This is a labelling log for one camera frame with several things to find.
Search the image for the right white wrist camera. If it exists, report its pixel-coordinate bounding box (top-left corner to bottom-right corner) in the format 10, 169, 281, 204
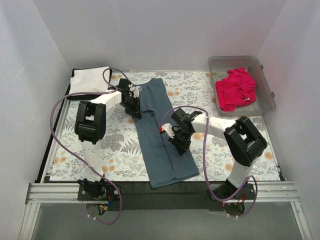
158, 123, 175, 139

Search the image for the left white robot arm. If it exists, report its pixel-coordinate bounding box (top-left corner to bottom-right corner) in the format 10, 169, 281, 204
74, 78, 142, 200

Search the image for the folded white t shirt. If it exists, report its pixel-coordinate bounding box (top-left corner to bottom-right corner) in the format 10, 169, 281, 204
69, 66, 109, 94

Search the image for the floral table cloth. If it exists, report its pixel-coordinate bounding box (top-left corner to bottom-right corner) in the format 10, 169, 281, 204
42, 71, 280, 183

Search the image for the purple cable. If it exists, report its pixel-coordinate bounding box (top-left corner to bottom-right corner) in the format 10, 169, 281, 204
49, 67, 125, 225
159, 106, 258, 218

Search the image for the blue-grey t shirt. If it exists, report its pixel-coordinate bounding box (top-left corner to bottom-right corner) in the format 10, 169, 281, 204
134, 78, 200, 189

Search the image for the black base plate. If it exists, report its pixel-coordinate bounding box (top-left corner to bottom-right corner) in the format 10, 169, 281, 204
77, 181, 257, 212

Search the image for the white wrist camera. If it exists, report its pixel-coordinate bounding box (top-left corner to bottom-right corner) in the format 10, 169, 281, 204
129, 84, 142, 98
158, 123, 175, 139

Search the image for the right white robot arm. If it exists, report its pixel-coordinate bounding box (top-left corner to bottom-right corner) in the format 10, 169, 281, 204
159, 107, 268, 202

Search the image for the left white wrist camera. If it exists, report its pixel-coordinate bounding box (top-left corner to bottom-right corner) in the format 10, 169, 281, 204
129, 84, 142, 98

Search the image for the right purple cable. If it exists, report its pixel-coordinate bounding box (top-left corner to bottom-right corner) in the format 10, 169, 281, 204
159, 106, 258, 218

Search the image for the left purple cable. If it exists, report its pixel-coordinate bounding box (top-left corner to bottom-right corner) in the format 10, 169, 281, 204
49, 67, 125, 225

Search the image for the clear plastic bin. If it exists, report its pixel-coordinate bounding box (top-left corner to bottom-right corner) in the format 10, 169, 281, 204
208, 55, 276, 117

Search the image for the pink t shirt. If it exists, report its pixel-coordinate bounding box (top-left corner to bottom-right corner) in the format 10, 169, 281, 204
215, 67, 257, 112

